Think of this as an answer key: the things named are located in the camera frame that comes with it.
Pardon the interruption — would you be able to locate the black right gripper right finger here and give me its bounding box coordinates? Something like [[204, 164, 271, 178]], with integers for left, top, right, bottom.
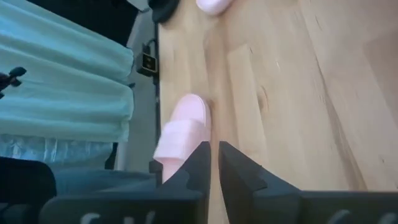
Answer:
[[218, 141, 398, 224]]

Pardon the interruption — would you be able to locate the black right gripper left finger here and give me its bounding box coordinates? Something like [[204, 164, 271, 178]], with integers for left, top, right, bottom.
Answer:
[[39, 141, 213, 224]]

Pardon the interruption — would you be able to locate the pink slide sandal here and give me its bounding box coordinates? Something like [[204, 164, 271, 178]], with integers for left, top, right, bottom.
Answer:
[[195, 0, 234, 16], [152, 93, 213, 184]]

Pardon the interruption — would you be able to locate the black slide sandal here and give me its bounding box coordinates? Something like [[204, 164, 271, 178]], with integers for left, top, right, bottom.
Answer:
[[147, 0, 181, 24]]

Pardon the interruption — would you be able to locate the black table edge bar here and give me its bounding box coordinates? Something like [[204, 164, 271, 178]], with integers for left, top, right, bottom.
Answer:
[[153, 21, 163, 147]]

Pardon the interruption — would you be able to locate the black padded seat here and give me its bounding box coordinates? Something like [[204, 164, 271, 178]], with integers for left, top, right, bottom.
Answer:
[[0, 157, 57, 224]]

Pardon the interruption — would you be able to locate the light green curtain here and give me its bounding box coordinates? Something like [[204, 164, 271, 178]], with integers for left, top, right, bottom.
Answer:
[[0, 0, 156, 200]]

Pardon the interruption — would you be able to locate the black table-level camera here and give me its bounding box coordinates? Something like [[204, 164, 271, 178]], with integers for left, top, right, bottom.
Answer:
[[136, 39, 159, 78]]

